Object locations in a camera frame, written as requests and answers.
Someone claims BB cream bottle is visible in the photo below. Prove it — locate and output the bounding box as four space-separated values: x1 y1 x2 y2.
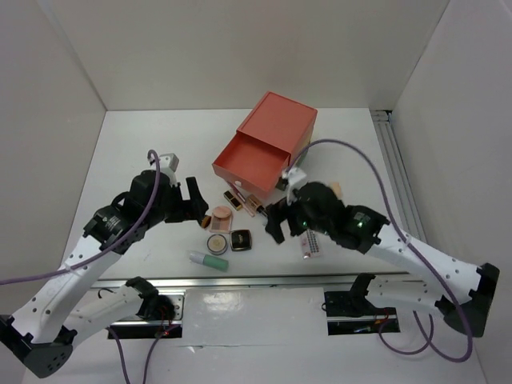
246 194 267 218

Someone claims round powder jar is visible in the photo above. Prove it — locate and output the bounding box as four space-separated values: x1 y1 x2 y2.
206 234 228 255

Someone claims black square compact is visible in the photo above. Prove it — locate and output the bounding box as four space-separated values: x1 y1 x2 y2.
230 229 252 252

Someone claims red top drawer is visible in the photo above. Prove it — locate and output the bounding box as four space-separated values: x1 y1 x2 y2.
212 133 290 200

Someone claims green white tube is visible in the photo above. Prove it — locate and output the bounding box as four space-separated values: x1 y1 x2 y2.
188 251 229 272

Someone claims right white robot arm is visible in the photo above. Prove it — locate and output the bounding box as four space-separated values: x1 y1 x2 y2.
265 182 500 338

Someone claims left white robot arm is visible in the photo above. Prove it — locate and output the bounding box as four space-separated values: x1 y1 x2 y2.
1 170 209 378

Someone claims black brown makeup brush head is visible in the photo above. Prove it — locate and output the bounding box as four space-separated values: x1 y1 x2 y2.
201 215 212 230

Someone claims beige makeup sponge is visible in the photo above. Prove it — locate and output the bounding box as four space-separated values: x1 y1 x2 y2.
329 182 343 200

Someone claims nail sticker packet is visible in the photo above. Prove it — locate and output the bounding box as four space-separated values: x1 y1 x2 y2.
299 230 323 259

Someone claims pink eyeshadow palette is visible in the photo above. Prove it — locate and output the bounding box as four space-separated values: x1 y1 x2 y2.
209 206 233 234

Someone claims black gold lipstick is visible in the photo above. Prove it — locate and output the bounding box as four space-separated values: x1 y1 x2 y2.
223 190 243 211

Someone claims pink lip liner pencil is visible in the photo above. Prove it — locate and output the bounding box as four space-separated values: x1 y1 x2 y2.
228 182 246 203

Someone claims three-drawer organizer box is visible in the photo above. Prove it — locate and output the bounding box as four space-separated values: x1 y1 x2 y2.
235 90 319 193

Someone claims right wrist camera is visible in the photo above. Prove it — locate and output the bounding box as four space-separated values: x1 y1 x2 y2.
281 166 307 198

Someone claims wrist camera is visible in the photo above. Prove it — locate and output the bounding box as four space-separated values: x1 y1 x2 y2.
281 166 307 198
149 153 179 186

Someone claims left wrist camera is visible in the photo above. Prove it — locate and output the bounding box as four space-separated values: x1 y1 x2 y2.
149 153 179 186

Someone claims aluminium rail front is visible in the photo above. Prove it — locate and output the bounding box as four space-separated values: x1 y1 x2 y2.
91 272 417 291

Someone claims aluminium rail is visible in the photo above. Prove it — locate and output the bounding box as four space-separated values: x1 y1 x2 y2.
370 110 426 241
91 272 417 291

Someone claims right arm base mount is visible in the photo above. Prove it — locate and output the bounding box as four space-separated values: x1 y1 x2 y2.
321 291 400 336

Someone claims aluminium rail right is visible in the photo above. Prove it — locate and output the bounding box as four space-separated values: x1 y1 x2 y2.
370 110 426 241

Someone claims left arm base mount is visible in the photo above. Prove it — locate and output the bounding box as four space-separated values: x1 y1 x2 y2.
110 290 185 340

